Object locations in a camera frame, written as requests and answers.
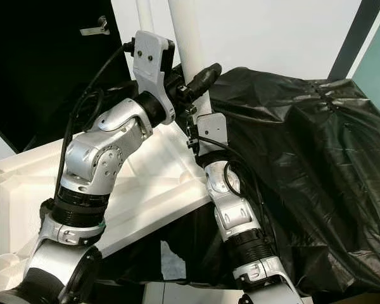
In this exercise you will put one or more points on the wide grey tape piece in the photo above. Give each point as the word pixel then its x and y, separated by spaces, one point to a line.
pixel 171 266

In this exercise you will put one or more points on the black plastic cover sheet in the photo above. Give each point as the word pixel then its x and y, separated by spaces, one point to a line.
pixel 329 177

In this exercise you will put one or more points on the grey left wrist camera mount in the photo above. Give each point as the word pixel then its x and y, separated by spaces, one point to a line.
pixel 152 63

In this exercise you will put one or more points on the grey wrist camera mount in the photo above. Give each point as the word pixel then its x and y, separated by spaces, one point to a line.
pixel 212 130
pixel 152 63

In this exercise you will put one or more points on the black wall column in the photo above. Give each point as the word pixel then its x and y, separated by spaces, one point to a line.
pixel 354 35

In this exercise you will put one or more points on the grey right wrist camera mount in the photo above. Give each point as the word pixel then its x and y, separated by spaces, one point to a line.
pixel 212 130

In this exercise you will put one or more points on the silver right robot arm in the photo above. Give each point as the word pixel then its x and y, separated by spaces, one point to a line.
pixel 231 209

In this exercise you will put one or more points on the black door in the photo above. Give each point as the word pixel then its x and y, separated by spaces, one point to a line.
pixel 38 63

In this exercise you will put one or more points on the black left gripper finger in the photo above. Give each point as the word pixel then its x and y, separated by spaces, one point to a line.
pixel 204 77

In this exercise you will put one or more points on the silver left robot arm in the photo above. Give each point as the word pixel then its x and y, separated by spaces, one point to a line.
pixel 101 152

